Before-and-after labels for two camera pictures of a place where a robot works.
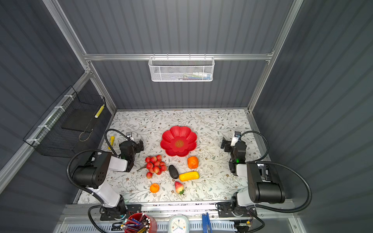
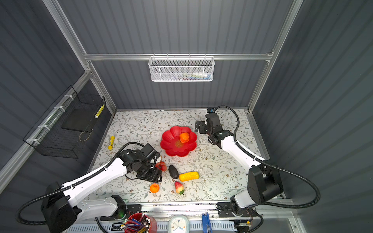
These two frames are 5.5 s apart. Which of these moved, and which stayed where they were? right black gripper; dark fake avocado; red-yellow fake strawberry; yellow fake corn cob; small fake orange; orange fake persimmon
Moved: orange fake persimmon; right black gripper
Stayed: dark fake avocado; yellow fake corn cob; small fake orange; red-yellow fake strawberry
